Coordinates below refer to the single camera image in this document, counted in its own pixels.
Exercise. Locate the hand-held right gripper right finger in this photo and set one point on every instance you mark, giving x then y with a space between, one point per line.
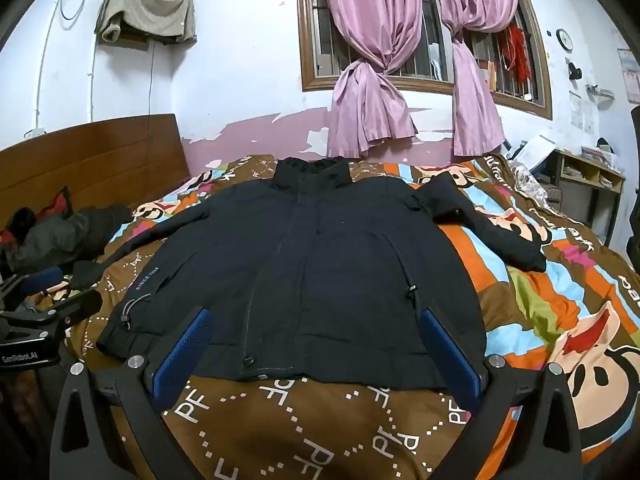
450 355

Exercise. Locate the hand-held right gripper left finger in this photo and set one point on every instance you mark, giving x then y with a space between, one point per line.
182 347

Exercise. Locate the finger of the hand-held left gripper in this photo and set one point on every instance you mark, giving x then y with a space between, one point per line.
42 280
82 304

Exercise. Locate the black jacket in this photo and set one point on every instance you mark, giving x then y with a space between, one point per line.
325 270

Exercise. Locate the dark clothes pile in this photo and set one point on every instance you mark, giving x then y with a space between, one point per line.
65 235

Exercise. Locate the red black cloth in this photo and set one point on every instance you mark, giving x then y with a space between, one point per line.
57 205

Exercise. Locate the wooden headboard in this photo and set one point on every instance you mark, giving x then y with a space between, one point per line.
100 160

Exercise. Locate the cartoon printed blanket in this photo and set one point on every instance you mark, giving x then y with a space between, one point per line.
310 435

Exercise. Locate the silver patterned cloth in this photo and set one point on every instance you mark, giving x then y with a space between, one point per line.
530 182

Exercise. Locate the white paper box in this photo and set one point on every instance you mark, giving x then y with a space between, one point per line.
535 152

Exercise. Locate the wooden shelf unit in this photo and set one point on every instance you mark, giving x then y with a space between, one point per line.
590 170

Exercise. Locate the pink curtain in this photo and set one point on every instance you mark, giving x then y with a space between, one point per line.
475 85
370 60

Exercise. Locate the beige hanging cloth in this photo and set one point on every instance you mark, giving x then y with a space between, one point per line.
150 10

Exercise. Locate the red hanging decoration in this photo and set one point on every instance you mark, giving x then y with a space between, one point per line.
517 52

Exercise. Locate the paper sheet on wall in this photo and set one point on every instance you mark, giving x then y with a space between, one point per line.
580 112

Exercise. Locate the white wall shelf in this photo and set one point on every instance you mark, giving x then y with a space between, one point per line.
600 95

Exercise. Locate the wooden window frame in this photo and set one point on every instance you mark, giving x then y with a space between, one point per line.
307 60

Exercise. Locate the wall calendar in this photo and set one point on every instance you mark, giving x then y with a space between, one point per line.
631 80

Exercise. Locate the round wall clock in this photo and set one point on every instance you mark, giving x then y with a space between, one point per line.
564 39

